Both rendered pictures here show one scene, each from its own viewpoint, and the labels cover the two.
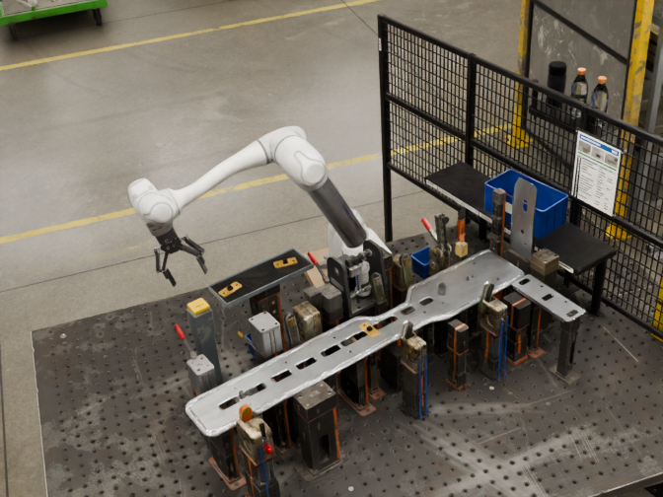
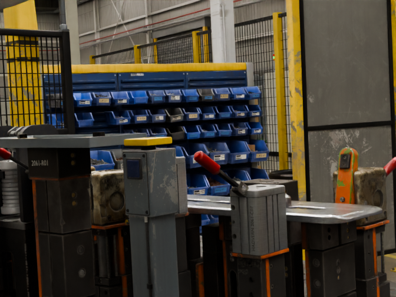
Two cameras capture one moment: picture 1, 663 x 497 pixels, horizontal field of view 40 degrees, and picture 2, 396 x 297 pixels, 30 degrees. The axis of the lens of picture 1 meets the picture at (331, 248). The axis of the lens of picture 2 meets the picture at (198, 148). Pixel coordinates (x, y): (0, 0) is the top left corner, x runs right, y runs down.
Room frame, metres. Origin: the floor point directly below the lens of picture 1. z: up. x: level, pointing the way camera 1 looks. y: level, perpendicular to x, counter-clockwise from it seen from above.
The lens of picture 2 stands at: (2.72, 1.74, 1.20)
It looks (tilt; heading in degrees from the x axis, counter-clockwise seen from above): 3 degrees down; 256
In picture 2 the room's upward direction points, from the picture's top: 3 degrees counter-clockwise
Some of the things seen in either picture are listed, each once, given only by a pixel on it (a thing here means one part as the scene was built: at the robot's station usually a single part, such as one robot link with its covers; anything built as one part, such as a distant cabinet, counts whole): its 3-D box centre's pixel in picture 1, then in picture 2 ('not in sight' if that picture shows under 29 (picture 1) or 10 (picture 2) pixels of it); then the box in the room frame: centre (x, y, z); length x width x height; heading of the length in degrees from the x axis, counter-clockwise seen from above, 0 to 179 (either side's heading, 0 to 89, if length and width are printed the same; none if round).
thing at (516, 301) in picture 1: (514, 328); not in sight; (2.60, -0.67, 0.84); 0.11 x 0.10 x 0.28; 32
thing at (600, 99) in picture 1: (599, 102); not in sight; (3.06, -1.05, 1.53); 0.06 x 0.06 x 0.20
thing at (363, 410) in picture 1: (353, 372); not in sight; (2.42, -0.05, 0.84); 0.17 x 0.06 x 0.29; 32
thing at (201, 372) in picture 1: (207, 401); (261, 285); (2.29, 0.47, 0.88); 0.11 x 0.10 x 0.36; 32
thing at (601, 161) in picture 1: (596, 173); not in sight; (2.93, -1.03, 1.30); 0.23 x 0.02 x 0.31; 32
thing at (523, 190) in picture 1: (523, 218); not in sight; (2.85, -0.74, 1.17); 0.12 x 0.01 x 0.34; 32
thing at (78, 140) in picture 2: (261, 276); (58, 141); (2.63, 0.26, 1.16); 0.37 x 0.14 x 0.02; 122
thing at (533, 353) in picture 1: (532, 320); not in sight; (2.63, -0.74, 0.84); 0.11 x 0.06 x 0.29; 32
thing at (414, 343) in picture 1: (413, 375); not in sight; (2.35, -0.26, 0.87); 0.12 x 0.09 x 0.35; 32
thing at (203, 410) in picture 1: (366, 334); (124, 196); (2.45, -0.10, 1.00); 1.38 x 0.22 x 0.02; 122
